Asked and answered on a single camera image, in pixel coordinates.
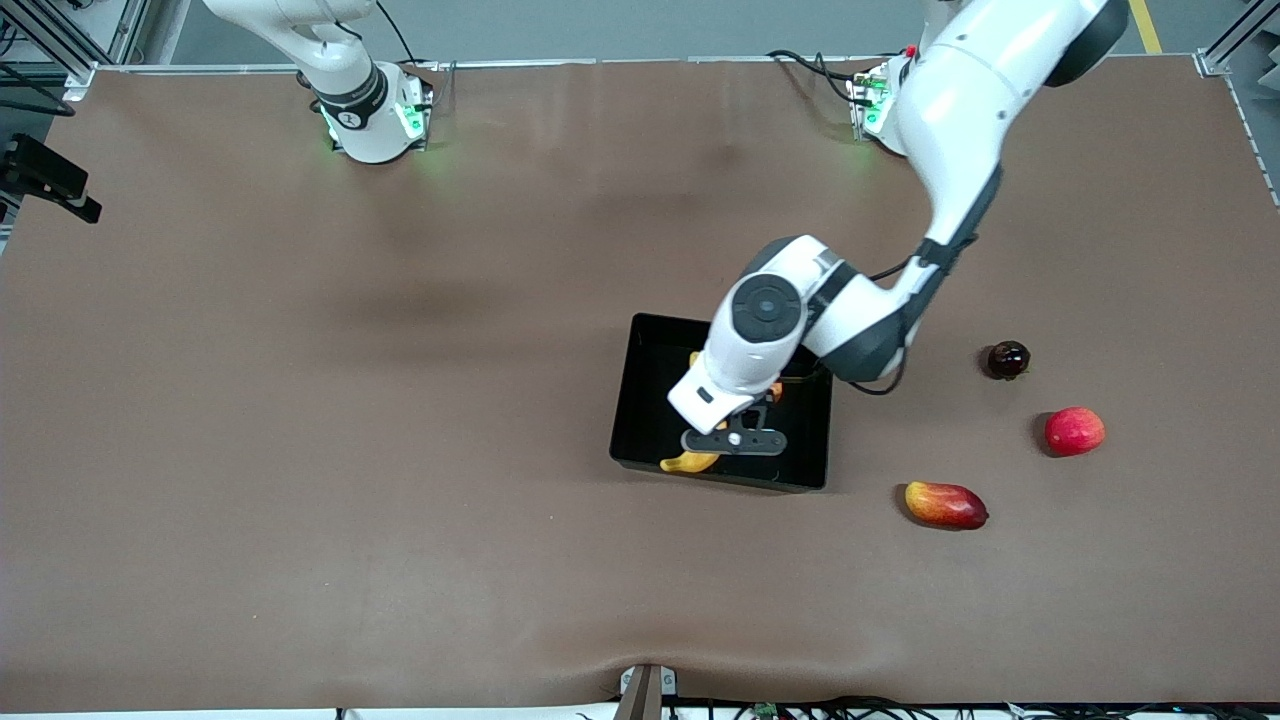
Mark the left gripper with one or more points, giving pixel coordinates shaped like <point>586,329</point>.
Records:
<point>768,402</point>

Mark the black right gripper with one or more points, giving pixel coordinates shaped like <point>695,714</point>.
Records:
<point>46,165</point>

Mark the yellow banana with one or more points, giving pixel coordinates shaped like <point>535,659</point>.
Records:
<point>690,462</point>

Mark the black plastic box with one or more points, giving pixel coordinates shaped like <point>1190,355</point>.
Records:
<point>650,400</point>

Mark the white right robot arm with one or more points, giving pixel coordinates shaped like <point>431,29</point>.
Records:
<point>365,105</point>

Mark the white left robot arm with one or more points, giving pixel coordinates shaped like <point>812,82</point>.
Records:
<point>960,100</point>

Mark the plain red apple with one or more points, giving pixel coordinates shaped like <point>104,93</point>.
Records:
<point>1074,431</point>

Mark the red yellow mango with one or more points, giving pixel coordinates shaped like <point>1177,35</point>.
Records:
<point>945,505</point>

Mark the dark purple plum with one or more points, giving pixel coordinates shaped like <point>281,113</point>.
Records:
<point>1008,359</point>

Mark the brown table mat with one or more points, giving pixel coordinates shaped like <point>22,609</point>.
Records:
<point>400,500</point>

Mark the aluminium frame profile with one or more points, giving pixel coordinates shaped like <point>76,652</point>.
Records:
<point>60,40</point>
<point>1235,45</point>

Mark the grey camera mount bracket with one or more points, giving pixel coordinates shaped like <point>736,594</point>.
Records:
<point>647,690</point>

